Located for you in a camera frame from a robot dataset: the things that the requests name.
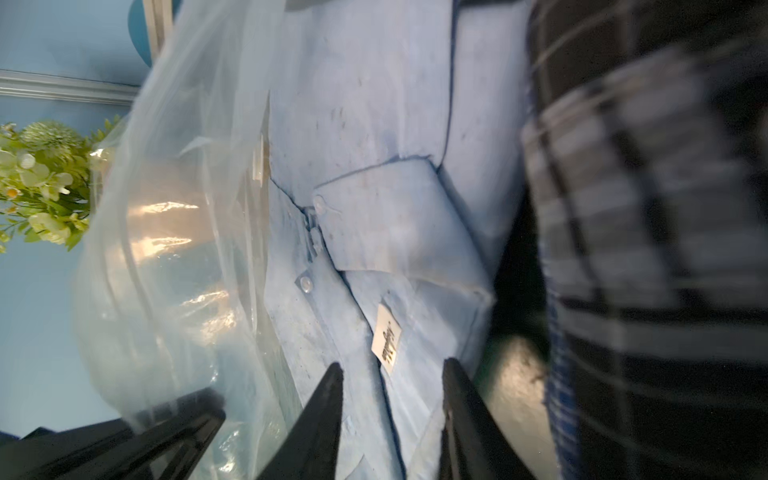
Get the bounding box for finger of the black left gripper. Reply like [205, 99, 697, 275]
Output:
[1, 389, 226, 479]

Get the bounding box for clear plastic vacuum bag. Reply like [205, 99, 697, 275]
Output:
[73, 1, 288, 479]

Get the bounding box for dark plaid shirt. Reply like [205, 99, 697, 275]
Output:
[522, 1, 767, 479]

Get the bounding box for blue checked shirt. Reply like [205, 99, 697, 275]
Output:
[537, 240, 581, 479]

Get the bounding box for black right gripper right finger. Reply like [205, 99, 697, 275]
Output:
[438, 358, 534, 480]

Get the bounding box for white green artificial flowers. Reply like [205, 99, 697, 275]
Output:
[1, 117, 123, 252]

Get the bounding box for left aluminium frame post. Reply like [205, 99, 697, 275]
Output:
[142, 0, 174, 63]

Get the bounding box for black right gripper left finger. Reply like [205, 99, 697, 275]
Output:
[257, 362, 343, 480]

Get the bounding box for aluminium back rail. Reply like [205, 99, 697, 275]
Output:
[1, 70, 139, 107]

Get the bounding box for light blue shirt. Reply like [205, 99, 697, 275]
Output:
[264, 1, 531, 479]

